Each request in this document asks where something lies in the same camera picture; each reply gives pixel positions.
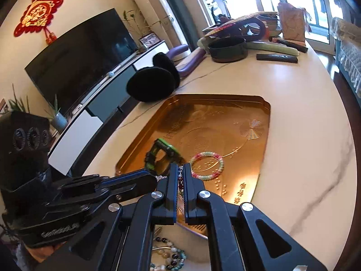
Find quilted covered sofa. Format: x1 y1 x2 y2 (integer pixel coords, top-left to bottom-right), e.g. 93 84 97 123
330 17 361 101

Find woven fan with handle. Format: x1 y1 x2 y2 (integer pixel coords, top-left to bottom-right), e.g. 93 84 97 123
203 11 278 42

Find pink green beaded bracelet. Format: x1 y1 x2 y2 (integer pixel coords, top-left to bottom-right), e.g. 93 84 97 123
189 151 225 181

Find black remote bar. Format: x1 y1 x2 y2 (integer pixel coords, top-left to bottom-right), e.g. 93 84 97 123
256 53 298 64

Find black round bowl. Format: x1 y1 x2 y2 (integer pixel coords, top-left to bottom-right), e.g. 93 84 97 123
208 37 248 63

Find green long case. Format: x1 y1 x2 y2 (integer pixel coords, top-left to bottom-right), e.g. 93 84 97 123
245 41 300 56

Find green potted plant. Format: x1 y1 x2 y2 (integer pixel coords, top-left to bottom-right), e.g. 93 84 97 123
45 95 68 133

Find red chinese knot ornament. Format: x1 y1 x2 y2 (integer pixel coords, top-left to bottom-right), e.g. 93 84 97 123
14 0 64 45

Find small photo frame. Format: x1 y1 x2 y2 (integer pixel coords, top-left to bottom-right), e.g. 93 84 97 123
139 33 162 48

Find thin silver bead bracelet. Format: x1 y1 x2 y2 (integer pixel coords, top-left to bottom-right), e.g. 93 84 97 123
177 164 185 204

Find pink gift bag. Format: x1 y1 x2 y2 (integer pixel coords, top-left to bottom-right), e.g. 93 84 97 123
277 0 308 43

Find black flat television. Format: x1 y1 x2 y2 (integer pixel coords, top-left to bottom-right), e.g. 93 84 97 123
25 9 138 115

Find white tv cabinet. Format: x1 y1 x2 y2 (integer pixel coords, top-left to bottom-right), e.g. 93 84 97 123
48 41 169 175

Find dark mixed bead bracelet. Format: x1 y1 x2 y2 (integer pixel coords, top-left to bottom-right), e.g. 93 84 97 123
149 236 187 271

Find green black smartwatch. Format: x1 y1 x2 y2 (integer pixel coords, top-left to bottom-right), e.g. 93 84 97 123
144 138 182 175

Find copper metal tray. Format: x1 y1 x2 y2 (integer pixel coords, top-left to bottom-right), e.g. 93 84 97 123
114 94 272 235

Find black round cushion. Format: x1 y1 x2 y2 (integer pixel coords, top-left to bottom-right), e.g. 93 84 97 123
126 53 181 103

